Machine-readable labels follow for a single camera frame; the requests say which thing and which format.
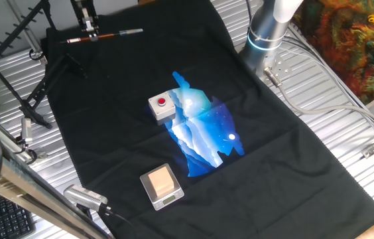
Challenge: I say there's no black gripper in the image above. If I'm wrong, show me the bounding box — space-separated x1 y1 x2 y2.
70 0 100 42

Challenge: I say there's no brown brush with clear cap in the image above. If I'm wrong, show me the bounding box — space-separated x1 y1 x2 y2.
59 28 144 45

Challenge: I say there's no grey box with red button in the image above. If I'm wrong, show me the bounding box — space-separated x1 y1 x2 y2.
147 92 177 126

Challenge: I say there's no wooden block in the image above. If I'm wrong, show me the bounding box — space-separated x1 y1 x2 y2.
148 166 175 197

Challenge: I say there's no black keyboard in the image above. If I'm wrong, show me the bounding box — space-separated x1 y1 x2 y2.
0 187 37 239

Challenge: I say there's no black cloth with blue print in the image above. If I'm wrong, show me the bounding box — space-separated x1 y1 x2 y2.
40 0 374 239

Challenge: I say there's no colourful painted cloth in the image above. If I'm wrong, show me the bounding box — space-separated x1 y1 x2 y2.
292 0 374 106

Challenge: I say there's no metal camera bracket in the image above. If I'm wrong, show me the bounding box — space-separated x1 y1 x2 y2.
20 118 34 145

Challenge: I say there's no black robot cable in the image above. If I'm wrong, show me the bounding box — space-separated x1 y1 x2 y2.
243 0 253 23

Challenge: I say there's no silver depth camera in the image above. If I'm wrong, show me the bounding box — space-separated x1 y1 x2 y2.
63 185 109 212

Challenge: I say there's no aluminium frame bar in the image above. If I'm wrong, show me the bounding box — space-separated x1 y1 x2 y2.
0 134 112 239

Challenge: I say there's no black camera cable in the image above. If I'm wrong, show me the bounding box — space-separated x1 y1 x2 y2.
99 204 139 239

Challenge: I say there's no grey base cable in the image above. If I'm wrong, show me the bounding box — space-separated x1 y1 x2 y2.
263 67 374 140

